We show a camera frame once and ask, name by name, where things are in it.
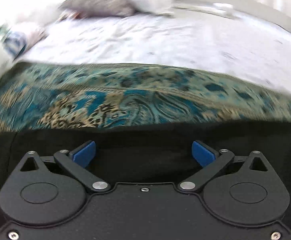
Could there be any teal paisley bedspread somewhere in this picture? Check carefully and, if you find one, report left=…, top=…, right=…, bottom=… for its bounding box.
left=0, top=62, right=291, bottom=133

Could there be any white bed sheet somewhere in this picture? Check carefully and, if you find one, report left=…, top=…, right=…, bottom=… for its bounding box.
left=23, top=4, right=291, bottom=94

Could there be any blue patterned white pillow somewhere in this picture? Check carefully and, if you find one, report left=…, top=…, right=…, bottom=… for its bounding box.
left=0, top=22, right=47, bottom=79

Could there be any grey patterned pillow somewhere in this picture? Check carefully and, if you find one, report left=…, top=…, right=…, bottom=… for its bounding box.
left=60, top=0, right=135, bottom=17

